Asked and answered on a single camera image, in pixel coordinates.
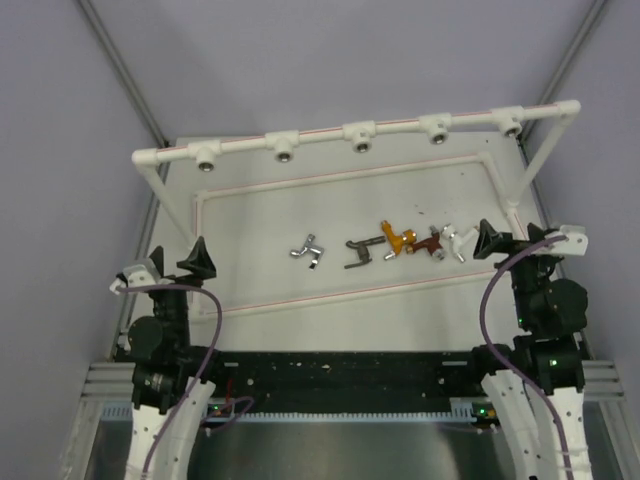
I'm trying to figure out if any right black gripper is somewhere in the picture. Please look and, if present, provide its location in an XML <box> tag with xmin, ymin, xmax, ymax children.
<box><xmin>473</xmin><ymin>218</ymin><xmax>562</xmax><ymax>329</ymax></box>

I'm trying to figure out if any white PVC pipe frame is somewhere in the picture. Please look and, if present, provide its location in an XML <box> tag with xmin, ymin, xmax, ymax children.
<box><xmin>132</xmin><ymin>100</ymin><xmax>581</xmax><ymax>316</ymax></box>

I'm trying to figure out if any dark grey faucet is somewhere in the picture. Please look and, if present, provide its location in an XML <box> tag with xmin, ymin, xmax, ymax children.
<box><xmin>344</xmin><ymin>236</ymin><xmax>386</xmax><ymax>269</ymax></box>

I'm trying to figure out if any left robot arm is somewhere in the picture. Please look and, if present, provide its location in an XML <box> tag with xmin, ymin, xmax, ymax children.
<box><xmin>112</xmin><ymin>237</ymin><xmax>227</xmax><ymax>479</ymax></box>

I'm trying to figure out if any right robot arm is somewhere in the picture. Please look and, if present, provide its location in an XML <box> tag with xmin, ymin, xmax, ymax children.
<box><xmin>466</xmin><ymin>220</ymin><xmax>593</xmax><ymax>479</ymax></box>

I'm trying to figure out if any white faucet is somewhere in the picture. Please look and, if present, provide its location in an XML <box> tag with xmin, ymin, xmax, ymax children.
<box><xmin>441</xmin><ymin>223</ymin><xmax>479</xmax><ymax>263</ymax></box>

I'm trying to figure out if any brown red faucet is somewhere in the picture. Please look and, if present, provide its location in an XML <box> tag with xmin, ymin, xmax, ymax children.
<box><xmin>406</xmin><ymin>225</ymin><xmax>446</xmax><ymax>261</ymax></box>

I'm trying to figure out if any orange gold faucet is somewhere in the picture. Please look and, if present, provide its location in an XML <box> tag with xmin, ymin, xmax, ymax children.
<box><xmin>381</xmin><ymin>220</ymin><xmax>417</xmax><ymax>261</ymax></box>

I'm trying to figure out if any chrome silver faucet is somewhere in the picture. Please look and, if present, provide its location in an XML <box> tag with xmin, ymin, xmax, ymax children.
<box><xmin>289</xmin><ymin>234</ymin><xmax>325</xmax><ymax>271</ymax></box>

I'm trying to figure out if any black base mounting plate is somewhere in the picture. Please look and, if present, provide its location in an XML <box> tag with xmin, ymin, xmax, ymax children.
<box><xmin>203</xmin><ymin>351</ymin><xmax>485</xmax><ymax>414</ymax></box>

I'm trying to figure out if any white work board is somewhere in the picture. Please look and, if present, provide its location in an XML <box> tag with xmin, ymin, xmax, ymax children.
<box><xmin>117</xmin><ymin>130</ymin><xmax>576</xmax><ymax>354</ymax></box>

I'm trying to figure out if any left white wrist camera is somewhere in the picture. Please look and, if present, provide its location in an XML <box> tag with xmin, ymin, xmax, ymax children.
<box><xmin>109</xmin><ymin>258</ymin><xmax>161</xmax><ymax>295</ymax></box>

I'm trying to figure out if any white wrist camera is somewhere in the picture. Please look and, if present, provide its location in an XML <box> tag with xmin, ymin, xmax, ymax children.
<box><xmin>109</xmin><ymin>258</ymin><xmax>161</xmax><ymax>295</ymax></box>
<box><xmin>541</xmin><ymin>225</ymin><xmax>589</xmax><ymax>256</ymax></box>

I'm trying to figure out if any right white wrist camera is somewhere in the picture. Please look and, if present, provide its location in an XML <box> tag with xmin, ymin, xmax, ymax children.
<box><xmin>541</xmin><ymin>225</ymin><xmax>589</xmax><ymax>256</ymax></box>

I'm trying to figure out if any grey slotted cable duct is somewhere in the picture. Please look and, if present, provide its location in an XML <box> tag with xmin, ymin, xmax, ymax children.
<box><xmin>100</xmin><ymin>400</ymin><xmax>497</xmax><ymax>425</ymax></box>

